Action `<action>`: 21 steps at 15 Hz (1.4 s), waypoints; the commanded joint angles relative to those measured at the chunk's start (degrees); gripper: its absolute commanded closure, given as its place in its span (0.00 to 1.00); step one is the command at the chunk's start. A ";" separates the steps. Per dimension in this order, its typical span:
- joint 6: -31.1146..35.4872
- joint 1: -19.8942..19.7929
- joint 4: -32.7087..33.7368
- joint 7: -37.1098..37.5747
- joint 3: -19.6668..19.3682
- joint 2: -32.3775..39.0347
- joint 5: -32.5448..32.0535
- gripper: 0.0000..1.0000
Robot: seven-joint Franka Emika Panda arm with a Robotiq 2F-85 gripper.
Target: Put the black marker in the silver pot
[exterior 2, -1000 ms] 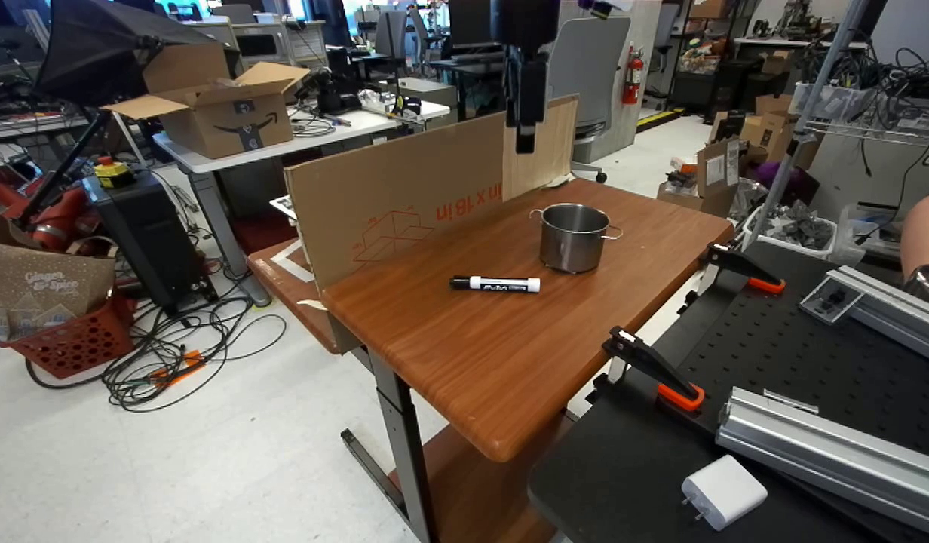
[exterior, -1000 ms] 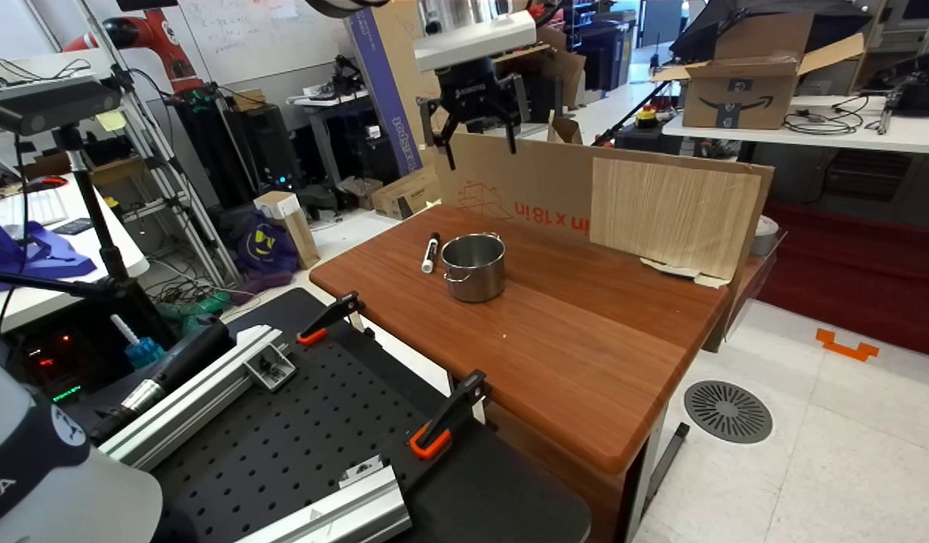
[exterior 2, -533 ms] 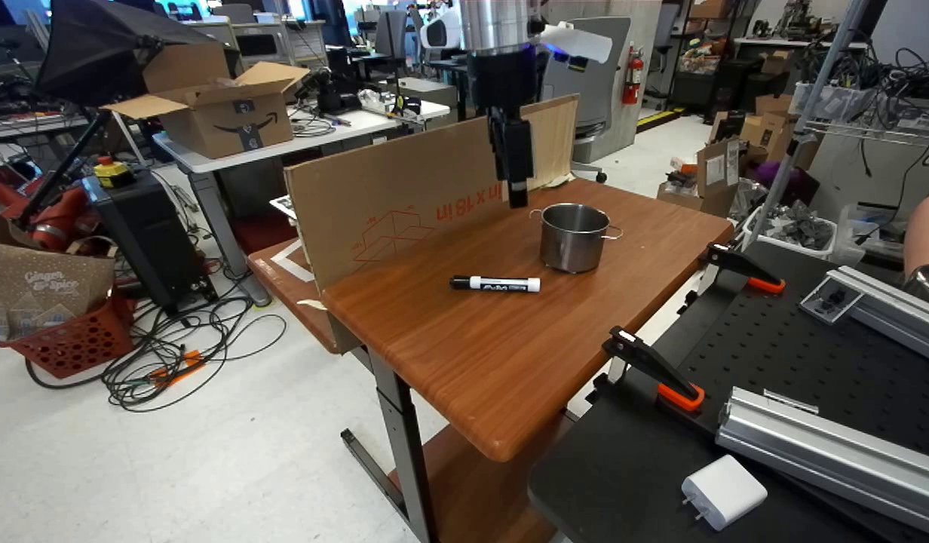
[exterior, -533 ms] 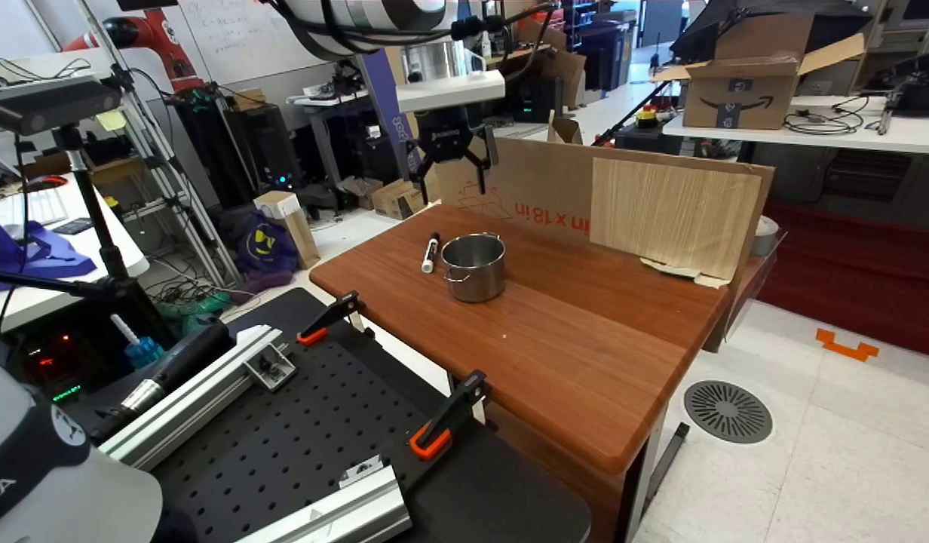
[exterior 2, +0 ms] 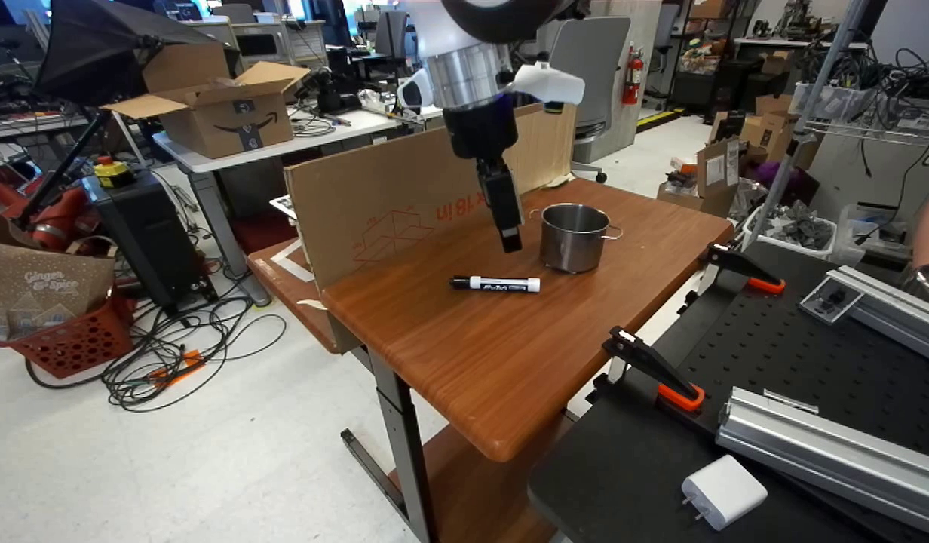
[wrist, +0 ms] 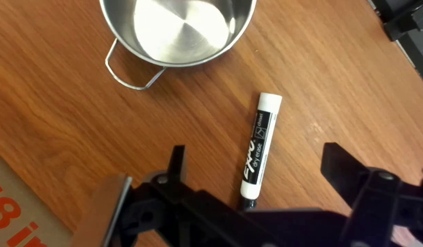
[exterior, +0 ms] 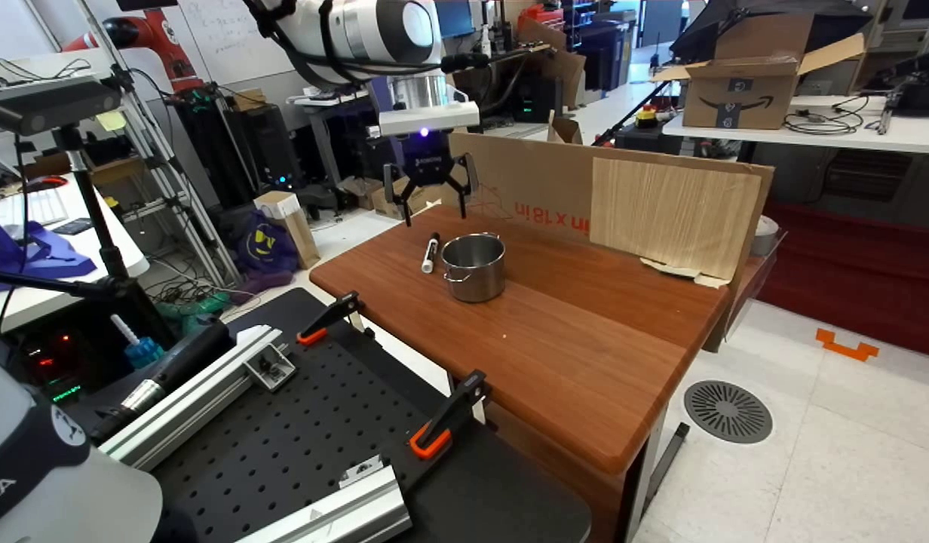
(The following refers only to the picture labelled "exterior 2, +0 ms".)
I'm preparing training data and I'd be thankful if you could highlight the white power adapter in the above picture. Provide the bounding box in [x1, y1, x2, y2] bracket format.
[678, 453, 773, 533]

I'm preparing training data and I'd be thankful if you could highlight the grey office chair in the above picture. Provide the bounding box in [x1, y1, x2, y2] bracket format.
[548, 11, 635, 164]

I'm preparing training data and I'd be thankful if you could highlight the open cardboard shipping box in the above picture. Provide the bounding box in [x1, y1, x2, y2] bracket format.
[99, 43, 314, 160]

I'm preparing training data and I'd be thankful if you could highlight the low wooden side table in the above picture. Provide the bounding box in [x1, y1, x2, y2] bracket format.
[243, 239, 351, 356]

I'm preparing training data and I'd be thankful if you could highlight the brown cardboard sheet red print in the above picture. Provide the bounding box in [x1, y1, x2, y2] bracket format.
[280, 126, 523, 293]

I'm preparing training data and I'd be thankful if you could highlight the black floor cable bundle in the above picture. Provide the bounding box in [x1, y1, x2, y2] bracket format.
[22, 282, 292, 416]

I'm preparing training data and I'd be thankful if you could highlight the white plastic tray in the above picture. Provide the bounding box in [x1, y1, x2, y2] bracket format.
[738, 205, 839, 263]

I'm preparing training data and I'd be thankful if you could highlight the black clamp orange tip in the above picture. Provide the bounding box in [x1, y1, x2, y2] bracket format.
[707, 240, 790, 297]
[599, 324, 710, 416]

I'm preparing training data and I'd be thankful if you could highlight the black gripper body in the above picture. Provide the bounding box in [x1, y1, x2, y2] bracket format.
[444, 95, 523, 226]

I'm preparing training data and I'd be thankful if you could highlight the black perforated breadboard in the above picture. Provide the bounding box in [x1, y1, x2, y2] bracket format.
[528, 239, 929, 543]

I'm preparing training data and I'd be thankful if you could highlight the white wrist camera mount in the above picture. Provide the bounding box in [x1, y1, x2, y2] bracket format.
[507, 59, 587, 107]

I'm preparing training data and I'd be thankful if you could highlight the white work table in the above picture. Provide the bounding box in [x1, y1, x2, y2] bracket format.
[148, 102, 428, 288]

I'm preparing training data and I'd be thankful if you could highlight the brown paper bag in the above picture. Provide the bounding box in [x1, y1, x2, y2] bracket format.
[0, 239, 117, 342]

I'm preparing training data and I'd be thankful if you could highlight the slanted aluminium pole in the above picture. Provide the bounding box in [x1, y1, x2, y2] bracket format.
[738, 0, 876, 253]

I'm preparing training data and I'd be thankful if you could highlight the red plastic basket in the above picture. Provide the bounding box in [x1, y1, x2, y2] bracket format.
[0, 293, 139, 382]

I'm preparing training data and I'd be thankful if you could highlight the yellow red emergency stop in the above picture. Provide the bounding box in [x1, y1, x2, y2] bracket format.
[87, 153, 139, 194]

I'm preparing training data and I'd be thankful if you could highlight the pale corrugated cardboard panel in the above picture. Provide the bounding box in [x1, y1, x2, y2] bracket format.
[505, 102, 578, 195]

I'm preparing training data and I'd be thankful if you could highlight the black photo softbox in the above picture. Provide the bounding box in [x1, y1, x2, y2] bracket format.
[32, 0, 219, 107]

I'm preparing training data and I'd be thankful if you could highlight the aluminium extrusion rail with bracket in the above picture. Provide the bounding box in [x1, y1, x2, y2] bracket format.
[797, 263, 929, 369]

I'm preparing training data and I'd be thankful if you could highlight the black marker white label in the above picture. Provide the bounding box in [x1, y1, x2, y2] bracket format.
[449, 270, 544, 295]

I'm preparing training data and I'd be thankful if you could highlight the red machine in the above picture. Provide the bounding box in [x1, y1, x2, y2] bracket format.
[0, 164, 95, 253]

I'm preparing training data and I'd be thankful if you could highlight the silver metal pot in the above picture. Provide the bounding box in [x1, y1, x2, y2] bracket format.
[538, 200, 625, 277]

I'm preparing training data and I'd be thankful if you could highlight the orange power plug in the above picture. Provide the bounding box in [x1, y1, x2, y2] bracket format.
[145, 342, 209, 393]

